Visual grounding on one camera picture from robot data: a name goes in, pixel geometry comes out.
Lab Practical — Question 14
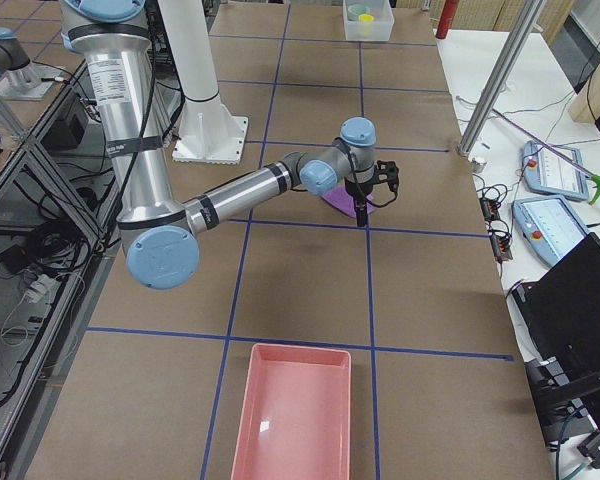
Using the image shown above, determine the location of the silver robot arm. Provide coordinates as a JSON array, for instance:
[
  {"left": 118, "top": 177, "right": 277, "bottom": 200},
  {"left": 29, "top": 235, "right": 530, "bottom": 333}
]
[{"left": 61, "top": 1, "right": 380, "bottom": 290}]

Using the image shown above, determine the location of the purple cloth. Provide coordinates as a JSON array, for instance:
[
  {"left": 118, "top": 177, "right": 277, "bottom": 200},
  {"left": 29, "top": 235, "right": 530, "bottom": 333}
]
[{"left": 321, "top": 185, "right": 356, "bottom": 219}]

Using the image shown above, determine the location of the yellow plastic cup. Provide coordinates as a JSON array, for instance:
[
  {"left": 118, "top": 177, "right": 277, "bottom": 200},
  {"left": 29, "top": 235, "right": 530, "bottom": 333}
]
[{"left": 357, "top": 14, "right": 375, "bottom": 24}]

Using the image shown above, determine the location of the red fire extinguisher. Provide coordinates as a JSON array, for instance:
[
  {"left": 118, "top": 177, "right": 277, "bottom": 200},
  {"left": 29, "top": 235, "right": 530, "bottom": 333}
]
[{"left": 435, "top": 0, "right": 459, "bottom": 40}]

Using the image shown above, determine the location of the grey background robot arm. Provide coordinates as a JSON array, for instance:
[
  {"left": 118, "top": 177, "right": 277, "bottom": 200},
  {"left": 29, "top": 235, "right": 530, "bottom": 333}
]
[{"left": 0, "top": 27, "right": 52, "bottom": 101}]

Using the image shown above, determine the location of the blue teach pendant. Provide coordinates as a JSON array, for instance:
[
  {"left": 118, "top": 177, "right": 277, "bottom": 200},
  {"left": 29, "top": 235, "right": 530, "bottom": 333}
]
[
  {"left": 512, "top": 194, "right": 590, "bottom": 267},
  {"left": 522, "top": 140, "right": 589, "bottom": 202}
]

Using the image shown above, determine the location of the green handled reacher grabber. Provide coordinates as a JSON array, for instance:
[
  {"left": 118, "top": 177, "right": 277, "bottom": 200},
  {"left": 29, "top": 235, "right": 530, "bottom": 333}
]
[{"left": 491, "top": 108, "right": 600, "bottom": 205}]

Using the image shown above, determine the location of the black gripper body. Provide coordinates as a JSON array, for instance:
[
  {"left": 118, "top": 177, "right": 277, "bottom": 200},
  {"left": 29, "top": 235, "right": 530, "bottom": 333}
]
[{"left": 345, "top": 180, "right": 373, "bottom": 204}]

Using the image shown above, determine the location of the clear plastic storage box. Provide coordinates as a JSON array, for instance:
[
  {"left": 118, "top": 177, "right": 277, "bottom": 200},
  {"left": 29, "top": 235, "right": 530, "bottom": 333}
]
[{"left": 342, "top": 0, "right": 394, "bottom": 42}]

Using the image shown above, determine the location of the small metal cup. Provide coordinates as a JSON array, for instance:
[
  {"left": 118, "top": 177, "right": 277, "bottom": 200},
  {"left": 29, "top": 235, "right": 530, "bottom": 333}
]
[{"left": 470, "top": 156, "right": 487, "bottom": 174}]

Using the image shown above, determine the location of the far blue teach pendant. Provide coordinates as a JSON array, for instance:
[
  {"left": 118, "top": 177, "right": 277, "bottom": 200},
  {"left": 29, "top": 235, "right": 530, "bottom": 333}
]
[{"left": 522, "top": 140, "right": 589, "bottom": 202}]

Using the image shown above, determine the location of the green plastic bowl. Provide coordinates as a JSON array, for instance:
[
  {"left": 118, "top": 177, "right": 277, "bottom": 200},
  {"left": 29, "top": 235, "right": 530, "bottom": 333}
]
[{"left": 347, "top": 4, "right": 370, "bottom": 21}]

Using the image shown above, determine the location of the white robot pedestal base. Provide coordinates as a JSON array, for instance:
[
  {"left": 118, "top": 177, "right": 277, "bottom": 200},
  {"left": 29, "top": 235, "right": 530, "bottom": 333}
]
[{"left": 158, "top": 0, "right": 248, "bottom": 164}]

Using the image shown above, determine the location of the black monitor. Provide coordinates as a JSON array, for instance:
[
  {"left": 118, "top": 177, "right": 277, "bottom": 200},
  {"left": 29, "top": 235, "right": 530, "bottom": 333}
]
[{"left": 512, "top": 232, "right": 600, "bottom": 380}]

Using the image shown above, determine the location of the pink plastic tray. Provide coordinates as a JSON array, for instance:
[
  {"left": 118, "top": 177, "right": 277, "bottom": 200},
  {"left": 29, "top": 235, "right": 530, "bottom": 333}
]
[{"left": 231, "top": 343, "right": 351, "bottom": 479}]

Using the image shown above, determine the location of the aluminium frame post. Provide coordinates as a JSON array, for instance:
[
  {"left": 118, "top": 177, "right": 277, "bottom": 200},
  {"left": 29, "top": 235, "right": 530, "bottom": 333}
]
[{"left": 457, "top": 0, "right": 545, "bottom": 157}]

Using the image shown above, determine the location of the near blue teach pendant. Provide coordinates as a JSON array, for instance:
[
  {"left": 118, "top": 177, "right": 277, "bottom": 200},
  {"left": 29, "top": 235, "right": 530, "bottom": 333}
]
[{"left": 512, "top": 194, "right": 590, "bottom": 267}]

